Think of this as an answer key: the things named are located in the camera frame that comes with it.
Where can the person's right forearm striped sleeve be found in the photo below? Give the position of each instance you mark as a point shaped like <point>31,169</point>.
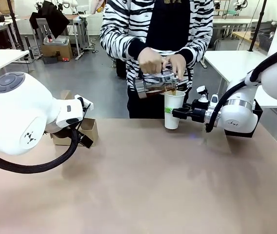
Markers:
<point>119,46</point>

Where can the person's right hand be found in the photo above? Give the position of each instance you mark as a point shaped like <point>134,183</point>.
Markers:
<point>150,61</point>

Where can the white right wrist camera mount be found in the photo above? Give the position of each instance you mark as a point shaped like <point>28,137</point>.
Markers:
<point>203,93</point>

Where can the white paper cup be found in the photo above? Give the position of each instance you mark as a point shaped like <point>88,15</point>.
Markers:
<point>171,123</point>

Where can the person's left forearm striped sleeve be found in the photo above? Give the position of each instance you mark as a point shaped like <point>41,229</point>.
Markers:
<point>197,48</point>

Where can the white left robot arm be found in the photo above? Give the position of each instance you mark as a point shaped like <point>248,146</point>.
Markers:
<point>19,109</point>

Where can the person's left hand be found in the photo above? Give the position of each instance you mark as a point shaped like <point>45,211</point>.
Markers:
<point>178,64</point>

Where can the person's zebra striped hoodie torso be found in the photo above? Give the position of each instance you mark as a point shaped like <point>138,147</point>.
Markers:
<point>170,24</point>

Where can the brown cardboard cup carrier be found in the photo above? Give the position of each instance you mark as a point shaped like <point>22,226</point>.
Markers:
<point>89,129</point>

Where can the black tripod pole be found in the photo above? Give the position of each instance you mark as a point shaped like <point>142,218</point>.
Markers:
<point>15,24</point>
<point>256,26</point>

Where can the brown cardboard box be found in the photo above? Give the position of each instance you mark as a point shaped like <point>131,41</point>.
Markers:
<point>55,50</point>

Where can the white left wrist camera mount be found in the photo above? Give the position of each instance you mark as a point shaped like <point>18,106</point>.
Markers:
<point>85,101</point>

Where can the black hanging cloth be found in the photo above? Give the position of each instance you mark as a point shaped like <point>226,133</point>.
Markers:
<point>50,17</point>

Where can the glass french press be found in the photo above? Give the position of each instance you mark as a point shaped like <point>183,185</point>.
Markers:
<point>153,85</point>

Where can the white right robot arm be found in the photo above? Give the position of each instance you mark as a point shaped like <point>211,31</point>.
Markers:
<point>275,80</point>

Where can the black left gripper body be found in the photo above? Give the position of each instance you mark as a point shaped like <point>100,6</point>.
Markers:
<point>65,134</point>

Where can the grey metal table frame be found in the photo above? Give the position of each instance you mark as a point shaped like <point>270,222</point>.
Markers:
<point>80,31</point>

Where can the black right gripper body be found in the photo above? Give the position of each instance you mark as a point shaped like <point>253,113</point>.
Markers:
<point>199,109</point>

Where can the right gripper green-tipped black finger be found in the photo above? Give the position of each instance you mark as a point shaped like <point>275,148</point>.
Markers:
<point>188,106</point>
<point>181,114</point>

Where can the grey case on box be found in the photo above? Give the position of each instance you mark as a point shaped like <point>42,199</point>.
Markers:
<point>60,40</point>

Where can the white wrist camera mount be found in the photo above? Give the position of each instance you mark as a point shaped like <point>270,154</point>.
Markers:
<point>203,93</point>
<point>85,101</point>

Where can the wooden background table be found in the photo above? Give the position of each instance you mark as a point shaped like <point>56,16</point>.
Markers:
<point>243,35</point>

